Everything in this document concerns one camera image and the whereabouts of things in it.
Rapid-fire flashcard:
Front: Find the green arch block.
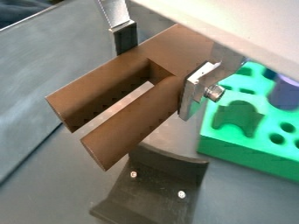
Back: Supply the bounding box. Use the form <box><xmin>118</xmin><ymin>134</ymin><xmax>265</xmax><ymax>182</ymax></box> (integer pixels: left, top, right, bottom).
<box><xmin>211</xmin><ymin>100</ymin><xmax>266</xmax><ymax>137</ymax></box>

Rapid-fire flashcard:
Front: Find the black curved fixture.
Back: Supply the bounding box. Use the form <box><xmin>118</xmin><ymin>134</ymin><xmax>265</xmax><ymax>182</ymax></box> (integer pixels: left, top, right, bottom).
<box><xmin>90</xmin><ymin>145</ymin><xmax>209</xmax><ymax>224</ymax></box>

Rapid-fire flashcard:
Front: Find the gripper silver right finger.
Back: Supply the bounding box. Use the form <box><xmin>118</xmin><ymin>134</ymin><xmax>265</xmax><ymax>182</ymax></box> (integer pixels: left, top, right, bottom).
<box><xmin>178</xmin><ymin>43</ymin><xmax>247</xmax><ymax>121</ymax></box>

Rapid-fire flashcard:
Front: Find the purple cylinder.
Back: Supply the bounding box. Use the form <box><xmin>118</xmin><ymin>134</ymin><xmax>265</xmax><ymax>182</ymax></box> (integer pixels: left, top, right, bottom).
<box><xmin>267</xmin><ymin>73</ymin><xmax>299</xmax><ymax>110</ymax></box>

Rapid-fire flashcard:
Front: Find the brown square-circle object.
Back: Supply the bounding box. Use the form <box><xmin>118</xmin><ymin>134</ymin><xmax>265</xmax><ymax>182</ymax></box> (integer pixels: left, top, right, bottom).
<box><xmin>46</xmin><ymin>24</ymin><xmax>214</xmax><ymax>170</ymax></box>

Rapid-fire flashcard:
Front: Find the green shape-sorter base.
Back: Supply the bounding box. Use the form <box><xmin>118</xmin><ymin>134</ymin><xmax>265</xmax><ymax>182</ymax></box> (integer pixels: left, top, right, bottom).
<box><xmin>198</xmin><ymin>62</ymin><xmax>299</xmax><ymax>182</ymax></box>

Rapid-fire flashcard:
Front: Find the gripper black-tipped left finger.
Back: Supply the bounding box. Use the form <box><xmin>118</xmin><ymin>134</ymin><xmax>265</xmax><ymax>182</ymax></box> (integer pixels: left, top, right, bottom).
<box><xmin>97</xmin><ymin>0</ymin><xmax>138</xmax><ymax>54</ymax></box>

